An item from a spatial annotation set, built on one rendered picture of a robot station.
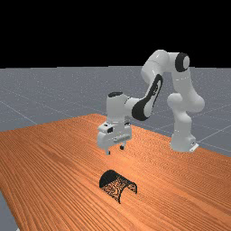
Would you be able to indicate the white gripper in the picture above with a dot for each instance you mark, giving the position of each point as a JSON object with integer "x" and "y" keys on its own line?
{"x": 112, "y": 136}

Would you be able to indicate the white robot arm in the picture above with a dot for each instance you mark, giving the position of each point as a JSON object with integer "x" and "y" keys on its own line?
{"x": 180, "y": 90}

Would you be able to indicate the dark mesh basket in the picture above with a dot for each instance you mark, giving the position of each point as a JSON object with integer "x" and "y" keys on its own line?
{"x": 117, "y": 186}

